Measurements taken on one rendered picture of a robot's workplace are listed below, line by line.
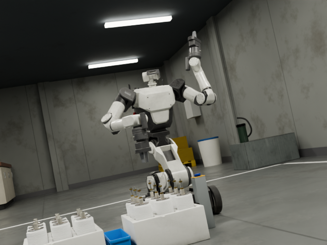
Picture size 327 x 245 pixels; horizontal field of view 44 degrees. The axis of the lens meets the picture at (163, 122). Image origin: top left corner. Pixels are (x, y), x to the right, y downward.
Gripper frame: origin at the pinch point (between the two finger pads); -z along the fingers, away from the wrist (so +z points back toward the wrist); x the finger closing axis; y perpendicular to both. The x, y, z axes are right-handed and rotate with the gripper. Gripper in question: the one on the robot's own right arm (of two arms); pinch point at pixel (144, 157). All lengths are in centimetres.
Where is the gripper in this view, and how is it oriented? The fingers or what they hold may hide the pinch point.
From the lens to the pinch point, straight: 246.3
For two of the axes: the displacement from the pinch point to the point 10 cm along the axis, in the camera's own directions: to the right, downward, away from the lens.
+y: -8.1, 2.0, 5.5
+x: 5.5, -0.6, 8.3
